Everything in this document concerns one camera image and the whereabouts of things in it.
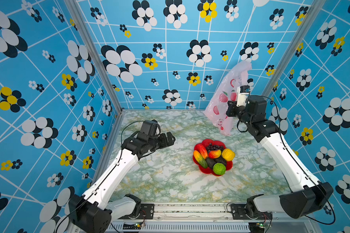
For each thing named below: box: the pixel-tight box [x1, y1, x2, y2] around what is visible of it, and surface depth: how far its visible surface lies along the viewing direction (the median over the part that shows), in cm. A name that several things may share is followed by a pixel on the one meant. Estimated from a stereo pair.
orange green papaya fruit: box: [192, 149, 208, 169], surface depth 88 cm
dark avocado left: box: [205, 157, 217, 170], surface depth 87 cm
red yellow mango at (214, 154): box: [208, 149, 222, 159], surface depth 88 cm
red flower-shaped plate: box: [192, 139, 233, 177], surface depth 88 cm
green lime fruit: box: [212, 162, 227, 176], surface depth 82 cm
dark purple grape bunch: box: [206, 143, 225, 154], surface depth 93 cm
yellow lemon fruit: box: [221, 148, 236, 162], surface depth 86 cm
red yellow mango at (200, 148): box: [193, 143, 209, 160], surface depth 93 cm
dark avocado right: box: [212, 154, 228, 168], surface depth 88 cm
